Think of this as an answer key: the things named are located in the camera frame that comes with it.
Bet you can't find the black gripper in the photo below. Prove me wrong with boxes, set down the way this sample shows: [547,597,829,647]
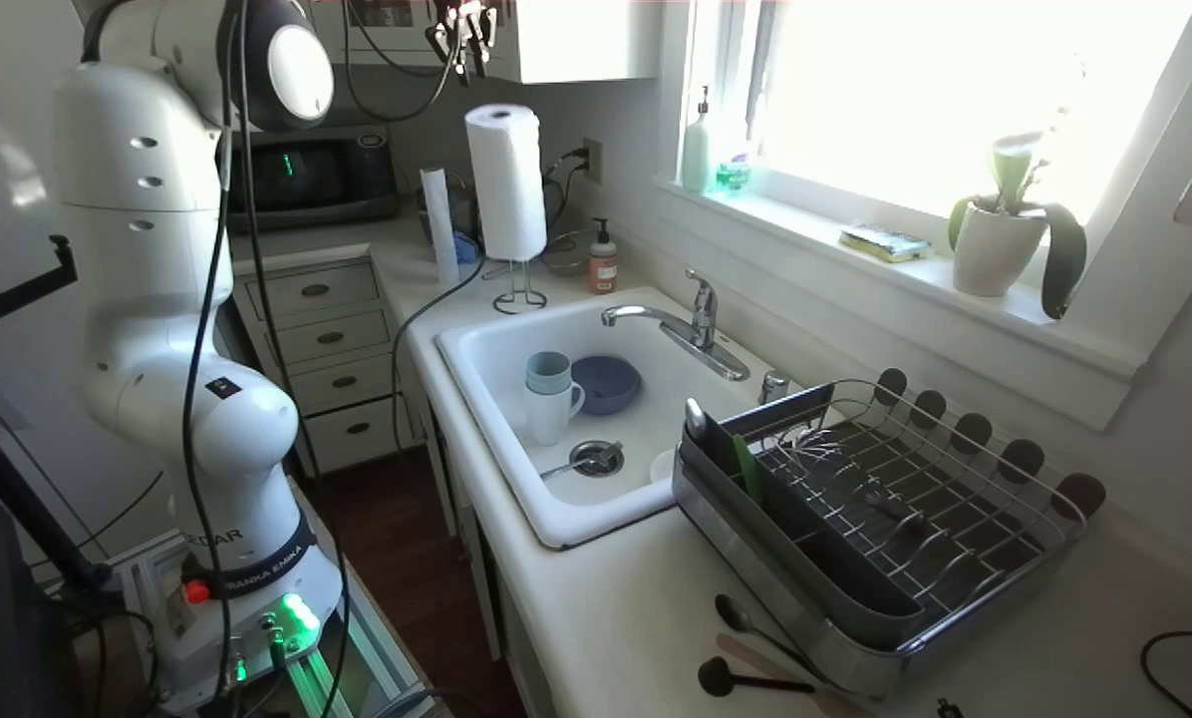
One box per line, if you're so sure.
[428,0,508,84]

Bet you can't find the white paper towel roll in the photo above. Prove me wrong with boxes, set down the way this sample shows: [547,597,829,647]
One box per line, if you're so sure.
[462,99,553,267]

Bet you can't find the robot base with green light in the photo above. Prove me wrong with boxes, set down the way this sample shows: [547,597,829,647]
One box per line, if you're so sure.
[112,532,452,718]

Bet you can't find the thin nearly empty towel roll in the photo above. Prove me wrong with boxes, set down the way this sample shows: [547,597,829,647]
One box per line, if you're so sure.
[413,163,468,288]

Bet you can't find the black microwave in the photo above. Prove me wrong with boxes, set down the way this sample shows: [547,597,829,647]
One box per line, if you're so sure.
[227,127,407,234]

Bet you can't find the pale green soap bottle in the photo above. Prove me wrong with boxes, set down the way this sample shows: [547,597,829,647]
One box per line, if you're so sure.
[679,84,719,195]

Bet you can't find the pink soap pump bottle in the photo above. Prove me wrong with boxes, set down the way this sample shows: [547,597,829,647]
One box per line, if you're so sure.
[583,215,623,299]

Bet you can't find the teal glass item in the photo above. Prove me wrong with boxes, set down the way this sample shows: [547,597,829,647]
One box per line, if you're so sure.
[711,141,759,198]

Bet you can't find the white drawer cabinet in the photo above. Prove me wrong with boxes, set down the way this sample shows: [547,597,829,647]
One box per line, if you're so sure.
[227,234,428,478]

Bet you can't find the teal cup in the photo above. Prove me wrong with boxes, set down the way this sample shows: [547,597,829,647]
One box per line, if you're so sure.
[522,345,573,400]

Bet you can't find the white kitchen sink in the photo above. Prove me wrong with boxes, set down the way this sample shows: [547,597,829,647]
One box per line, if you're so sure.
[430,288,808,556]

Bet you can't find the chrome sink faucet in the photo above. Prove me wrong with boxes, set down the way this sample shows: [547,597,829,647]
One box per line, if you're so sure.
[599,267,752,387]

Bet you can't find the blue bowl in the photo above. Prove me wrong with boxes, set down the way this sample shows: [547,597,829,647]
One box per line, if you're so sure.
[565,351,644,420]

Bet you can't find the white mug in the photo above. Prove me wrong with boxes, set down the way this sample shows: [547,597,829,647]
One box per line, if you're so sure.
[518,377,590,452]

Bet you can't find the white framed window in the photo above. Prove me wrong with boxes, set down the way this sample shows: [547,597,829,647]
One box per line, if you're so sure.
[658,0,1192,381]

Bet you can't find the green sponge on sill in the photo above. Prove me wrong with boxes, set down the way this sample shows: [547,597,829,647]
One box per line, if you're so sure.
[832,222,929,267]

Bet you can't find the green scrub pad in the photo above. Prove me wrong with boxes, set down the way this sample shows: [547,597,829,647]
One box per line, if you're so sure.
[696,401,765,498]

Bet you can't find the white sink base cabinet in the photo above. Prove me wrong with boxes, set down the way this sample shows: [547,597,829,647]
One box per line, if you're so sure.
[407,381,587,718]

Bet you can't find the plant in white pot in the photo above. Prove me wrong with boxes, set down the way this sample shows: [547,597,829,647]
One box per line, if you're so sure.
[943,127,1091,323]

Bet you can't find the black measuring spoon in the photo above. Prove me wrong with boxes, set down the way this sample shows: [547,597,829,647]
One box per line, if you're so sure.
[694,653,820,700]
[711,589,808,671]

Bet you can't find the metal dish rack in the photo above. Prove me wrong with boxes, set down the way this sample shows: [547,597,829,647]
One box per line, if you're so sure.
[671,363,1111,700]

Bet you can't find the white wall cabinet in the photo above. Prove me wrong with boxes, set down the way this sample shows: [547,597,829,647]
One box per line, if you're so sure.
[498,0,664,86]

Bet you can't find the wall power outlet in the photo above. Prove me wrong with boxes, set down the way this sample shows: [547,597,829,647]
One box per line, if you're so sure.
[565,134,607,182]

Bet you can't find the metal wire paper towel stand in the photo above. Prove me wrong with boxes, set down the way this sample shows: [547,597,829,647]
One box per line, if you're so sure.
[489,255,553,318]

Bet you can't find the black power cable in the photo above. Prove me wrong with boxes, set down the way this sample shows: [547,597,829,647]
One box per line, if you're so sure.
[388,255,489,456]

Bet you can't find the black cable loop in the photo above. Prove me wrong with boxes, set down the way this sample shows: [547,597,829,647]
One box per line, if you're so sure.
[1135,626,1192,718]

